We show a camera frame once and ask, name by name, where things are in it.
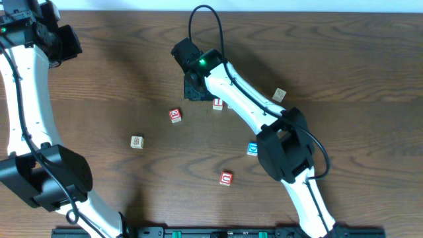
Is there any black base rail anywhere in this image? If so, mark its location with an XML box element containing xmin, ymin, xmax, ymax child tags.
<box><xmin>51</xmin><ymin>225</ymin><xmax>387</xmax><ymax>238</ymax></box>

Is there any red letter E block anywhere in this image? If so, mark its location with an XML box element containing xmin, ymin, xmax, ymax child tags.
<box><xmin>169</xmin><ymin>108</ymin><xmax>182</xmax><ymax>124</ymax></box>

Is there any white picture block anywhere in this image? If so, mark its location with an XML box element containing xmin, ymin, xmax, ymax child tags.
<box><xmin>272</xmin><ymin>88</ymin><xmax>286</xmax><ymax>102</ymax></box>

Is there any beige picture block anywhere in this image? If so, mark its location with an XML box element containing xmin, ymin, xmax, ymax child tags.
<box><xmin>130</xmin><ymin>136</ymin><xmax>144</xmax><ymax>149</ymax></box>

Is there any blue letter D block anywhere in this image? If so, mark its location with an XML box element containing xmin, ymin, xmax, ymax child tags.
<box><xmin>247</xmin><ymin>142</ymin><xmax>258</xmax><ymax>156</ymax></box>

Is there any red letter I block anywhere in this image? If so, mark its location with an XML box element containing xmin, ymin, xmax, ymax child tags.
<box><xmin>212</xmin><ymin>99</ymin><xmax>224</xmax><ymax>110</ymax></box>

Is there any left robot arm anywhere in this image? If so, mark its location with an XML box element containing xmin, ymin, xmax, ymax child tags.
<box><xmin>1</xmin><ymin>0</ymin><xmax>132</xmax><ymax>237</ymax></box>

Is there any red letter U block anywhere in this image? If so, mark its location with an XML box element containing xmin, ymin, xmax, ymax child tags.
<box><xmin>219</xmin><ymin>171</ymin><xmax>233</xmax><ymax>186</ymax></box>

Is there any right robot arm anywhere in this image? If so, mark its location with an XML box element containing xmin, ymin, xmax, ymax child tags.
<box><xmin>171</xmin><ymin>38</ymin><xmax>335</xmax><ymax>237</ymax></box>

